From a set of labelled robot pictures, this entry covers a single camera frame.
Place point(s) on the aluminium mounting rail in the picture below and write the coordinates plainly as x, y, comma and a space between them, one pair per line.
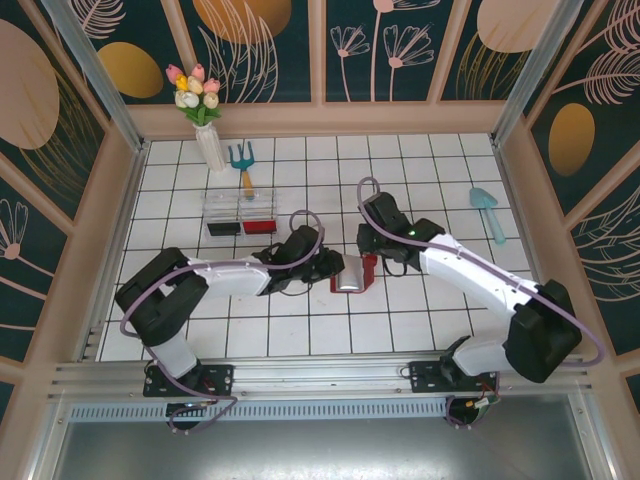
320, 375

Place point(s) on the clear acrylic card organizer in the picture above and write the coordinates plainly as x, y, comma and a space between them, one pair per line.
240, 205

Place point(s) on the red card in organizer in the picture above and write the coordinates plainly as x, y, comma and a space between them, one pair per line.
259, 227

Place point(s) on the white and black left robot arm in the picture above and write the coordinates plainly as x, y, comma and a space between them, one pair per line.
230, 280

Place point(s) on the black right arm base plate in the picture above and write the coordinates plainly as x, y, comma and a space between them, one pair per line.
425, 377

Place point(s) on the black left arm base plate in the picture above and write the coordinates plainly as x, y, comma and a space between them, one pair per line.
220, 380

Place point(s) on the aluminium frame post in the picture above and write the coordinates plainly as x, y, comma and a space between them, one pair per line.
100, 80
535, 75

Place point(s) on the black card in organizer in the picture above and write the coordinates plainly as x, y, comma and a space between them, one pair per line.
223, 229

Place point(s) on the red card holder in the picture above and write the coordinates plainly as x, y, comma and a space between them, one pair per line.
350, 277

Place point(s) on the grey metal sheet panel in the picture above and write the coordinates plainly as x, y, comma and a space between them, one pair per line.
320, 452

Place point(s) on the green circuit board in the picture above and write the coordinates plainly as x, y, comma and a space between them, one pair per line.
489, 404

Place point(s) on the teal plastic trowel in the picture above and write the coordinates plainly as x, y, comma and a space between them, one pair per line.
487, 212

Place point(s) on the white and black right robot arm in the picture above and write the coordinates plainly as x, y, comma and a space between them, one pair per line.
475, 270

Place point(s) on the white ribbed vase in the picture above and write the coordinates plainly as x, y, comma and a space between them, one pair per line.
211, 150

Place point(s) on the artificial tulip bouquet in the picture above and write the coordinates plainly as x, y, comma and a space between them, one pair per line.
196, 97

